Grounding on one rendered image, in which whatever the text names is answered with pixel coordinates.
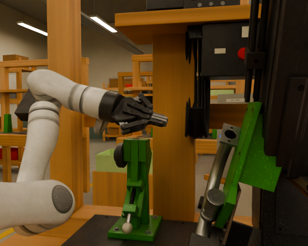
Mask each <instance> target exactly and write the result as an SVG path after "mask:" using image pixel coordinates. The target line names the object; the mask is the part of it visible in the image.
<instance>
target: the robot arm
mask: <svg viewBox="0 0 308 246"><path fill-rule="evenodd" d="M27 86H28V88H29V90H30V91H31V93H32V95H33V97H34V98H35V100H36V102H35V103H34V104H32V105H31V107H30V109H29V114H28V125H27V136H26V143H25V148H24V153H23V157H22V162H21V165H20V169H19V172H18V176H17V180H16V182H15V183H8V182H0V230H2V229H6V228H9V227H12V228H13V229H14V230H15V231H16V232H17V233H18V234H20V235H22V236H33V235H37V234H40V233H42V232H45V231H48V230H50V229H53V228H55V227H58V226H60V225H62V224H63V223H65V222H66V221H67V220H68V219H69V218H70V217H71V215H72V214H73V212H74V208H75V198H74V195H73V193H72V191H71V190H70V188H69V187H68V186H67V185H65V184H64V183H62V182H60V181H57V180H44V175H45V171H46V168H47V165H48V163H49V160H50V158H51V156H52V153H53V151H54V149H55V147H56V144H57V141H58V137H59V121H60V117H59V113H60V110H61V106H62V105H63V106H64V107H65V108H67V109H69V110H72V111H76V112H79V113H83V114H86V115H88V116H90V117H93V118H96V123H95V126H94V129H93V131H94V133H95V134H98V135H101V134H102V133H103V132H104V130H105V128H106V127H107V125H108V123H109V122H110V123H116V124H117V125H119V126H120V128H121V134H122V135H126V134H130V133H134V132H137V131H141V130H145V129H146V126H147V125H150V124H151V125H155V126H158V127H166V125H167V123H168V118H167V117H166V116H165V115H162V114H158V113H154V112H153V105H152V104H151V103H150V101H149V100H148V99H147V98H146V97H145V96H144V94H143V93H138V96H137V97H135V98H132V97H124V96H122V95H121V94H120V93H116V92H112V91H109V90H105V89H102V88H97V87H90V86H86V85H83V84H79V83H75V82H73V81H71V80H70V79H68V78H66V77H64V76H62V75H60V74H58V73H56V72H54V71H51V70H48V69H38V70H35V71H33V72H31V73H30V74H29V75H28V77H27Z"/></svg>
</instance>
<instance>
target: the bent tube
mask: <svg viewBox="0 0 308 246"><path fill-rule="evenodd" d="M240 132H241V127H237V126H234V125H230V124H226V123H224V124H223V127H222V131H221V135H220V141H219V143H220V144H219V147H218V149H217V152H216V155H215V158H214V161H213V165H212V168H211V172H210V175H209V179H208V183H207V186H206V190H205V194H204V198H203V203H202V206H203V205H204V203H205V201H206V194H207V192H208V190H210V189H212V188H217V189H219V186H220V182H221V178H222V174H223V171H224V168H225V165H226V162H227V159H228V156H229V154H230V152H231V149H232V147H236V148H237V147H238V143H239V137H240ZM211 225H212V223H209V222H206V221H204V220H203V219H202V218H201V216H199V220H198V225H197V229H196V234H198V235H201V236H204V237H207V238H209V235H210V230H211Z"/></svg>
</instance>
